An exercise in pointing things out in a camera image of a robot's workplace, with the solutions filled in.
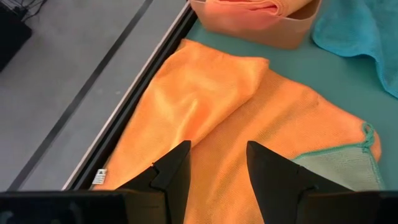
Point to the green table mat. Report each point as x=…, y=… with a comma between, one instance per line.
x=326, y=81

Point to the teal microfiber towel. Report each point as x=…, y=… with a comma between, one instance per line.
x=357, y=28

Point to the sage green microfiber towel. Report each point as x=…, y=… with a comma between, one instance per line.
x=342, y=168

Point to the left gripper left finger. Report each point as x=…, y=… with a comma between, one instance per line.
x=93, y=208

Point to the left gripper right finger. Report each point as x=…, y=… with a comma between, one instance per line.
x=311, y=205

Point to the black table frame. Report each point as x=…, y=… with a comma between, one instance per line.
x=130, y=102

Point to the tan plastic bin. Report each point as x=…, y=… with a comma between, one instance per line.
x=264, y=34

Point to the black equipment box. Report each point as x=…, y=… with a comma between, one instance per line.
x=12, y=34

